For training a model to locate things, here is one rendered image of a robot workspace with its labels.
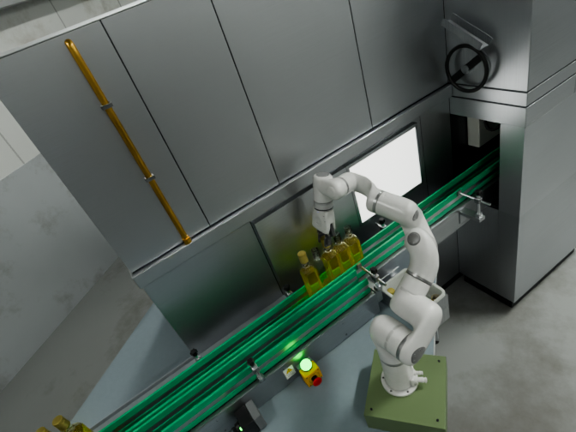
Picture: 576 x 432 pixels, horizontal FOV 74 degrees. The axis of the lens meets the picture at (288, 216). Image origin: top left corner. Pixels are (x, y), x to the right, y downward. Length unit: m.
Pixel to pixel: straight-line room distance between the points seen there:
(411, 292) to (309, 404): 0.65
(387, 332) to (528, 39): 1.19
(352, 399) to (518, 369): 1.18
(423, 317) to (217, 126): 0.89
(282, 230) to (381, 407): 0.74
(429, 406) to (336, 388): 0.36
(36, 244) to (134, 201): 2.75
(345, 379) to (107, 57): 1.37
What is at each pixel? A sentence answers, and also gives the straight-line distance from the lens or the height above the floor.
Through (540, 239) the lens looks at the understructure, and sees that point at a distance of 2.53.
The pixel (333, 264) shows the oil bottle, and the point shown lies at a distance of 1.64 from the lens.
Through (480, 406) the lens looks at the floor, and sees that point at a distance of 2.41.
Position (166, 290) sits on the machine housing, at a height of 1.26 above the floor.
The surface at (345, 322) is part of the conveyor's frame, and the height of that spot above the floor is 0.85.
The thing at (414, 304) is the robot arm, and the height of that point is 1.21.
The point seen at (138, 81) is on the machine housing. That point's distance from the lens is 1.28.
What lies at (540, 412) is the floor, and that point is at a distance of 2.43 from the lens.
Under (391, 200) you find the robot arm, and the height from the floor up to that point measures 1.39.
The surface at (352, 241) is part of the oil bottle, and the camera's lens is 1.64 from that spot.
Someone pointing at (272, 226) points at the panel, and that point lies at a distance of 1.55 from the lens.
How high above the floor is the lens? 2.15
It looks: 34 degrees down
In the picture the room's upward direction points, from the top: 21 degrees counter-clockwise
